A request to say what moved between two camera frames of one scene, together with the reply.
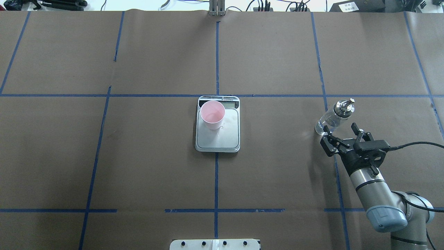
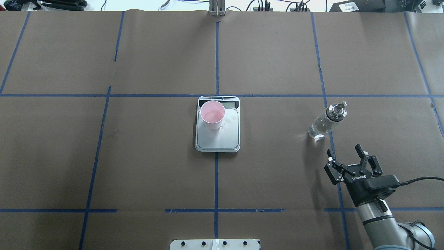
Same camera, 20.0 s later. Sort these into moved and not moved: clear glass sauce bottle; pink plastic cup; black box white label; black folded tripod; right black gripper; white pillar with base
Moved: right black gripper; clear glass sauce bottle
Not moved: black folded tripod; white pillar with base; black box white label; pink plastic cup
